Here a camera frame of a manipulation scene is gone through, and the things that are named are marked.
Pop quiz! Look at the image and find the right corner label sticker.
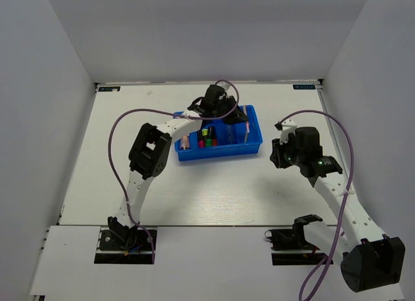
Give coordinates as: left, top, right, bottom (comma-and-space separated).
292, 84, 316, 90

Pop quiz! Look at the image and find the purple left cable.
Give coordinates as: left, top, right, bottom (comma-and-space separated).
108, 80, 241, 263

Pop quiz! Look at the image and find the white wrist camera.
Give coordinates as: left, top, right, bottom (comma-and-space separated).
275, 118, 297, 145
217, 82, 233, 99

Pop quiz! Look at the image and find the crayon bottle pink cap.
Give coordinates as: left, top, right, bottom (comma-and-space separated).
180, 135, 191, 151

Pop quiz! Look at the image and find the pink cap black highlighter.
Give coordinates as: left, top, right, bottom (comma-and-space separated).
197, 130, 205, 149

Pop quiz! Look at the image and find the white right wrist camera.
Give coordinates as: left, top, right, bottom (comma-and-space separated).
275, 118, 297, 145

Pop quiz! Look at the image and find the yellow cap black highlighter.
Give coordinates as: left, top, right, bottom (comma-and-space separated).
201, 128, 208, 140

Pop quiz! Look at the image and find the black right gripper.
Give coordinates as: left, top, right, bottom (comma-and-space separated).
270, 134, 305, 169

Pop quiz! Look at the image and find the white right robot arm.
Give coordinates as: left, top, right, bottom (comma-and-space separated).
270, 122, 405, 293

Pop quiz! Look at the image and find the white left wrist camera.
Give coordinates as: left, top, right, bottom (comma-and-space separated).
217, 82, 233, 99

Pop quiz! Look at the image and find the left corner label sticker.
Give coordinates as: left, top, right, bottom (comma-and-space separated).
98, 86, 121, 92

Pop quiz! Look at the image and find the purple cable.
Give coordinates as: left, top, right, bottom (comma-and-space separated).
108, 80, 241, 263
281, 110, 355, 301

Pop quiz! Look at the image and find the orange cap black highlighter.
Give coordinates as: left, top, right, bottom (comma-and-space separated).
207, 126, 217, 147

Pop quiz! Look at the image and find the tan pencil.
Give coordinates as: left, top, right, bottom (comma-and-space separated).
243, 105, 250, 134

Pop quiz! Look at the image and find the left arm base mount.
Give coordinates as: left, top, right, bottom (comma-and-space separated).
94, 229, 154, 265

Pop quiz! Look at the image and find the pale yellow pen tube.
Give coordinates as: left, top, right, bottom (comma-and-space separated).
244, 126, 250, 143

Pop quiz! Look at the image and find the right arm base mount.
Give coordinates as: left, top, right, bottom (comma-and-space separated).
264, 214, 327, 266

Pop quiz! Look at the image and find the corner label sticker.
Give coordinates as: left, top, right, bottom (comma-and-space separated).
292, 84, 316, 90
98, 86, 121, 92

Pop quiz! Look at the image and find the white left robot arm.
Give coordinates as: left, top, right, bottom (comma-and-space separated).
108, 80, 248, 248

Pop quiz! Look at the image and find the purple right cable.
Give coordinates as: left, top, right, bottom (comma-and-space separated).
281, 110, 355, 301

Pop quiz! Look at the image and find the blue divided plastic bin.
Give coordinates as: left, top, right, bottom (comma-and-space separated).
174, 105, 263, 162

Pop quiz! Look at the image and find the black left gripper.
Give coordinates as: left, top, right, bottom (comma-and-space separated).
213, 95, 250, 126

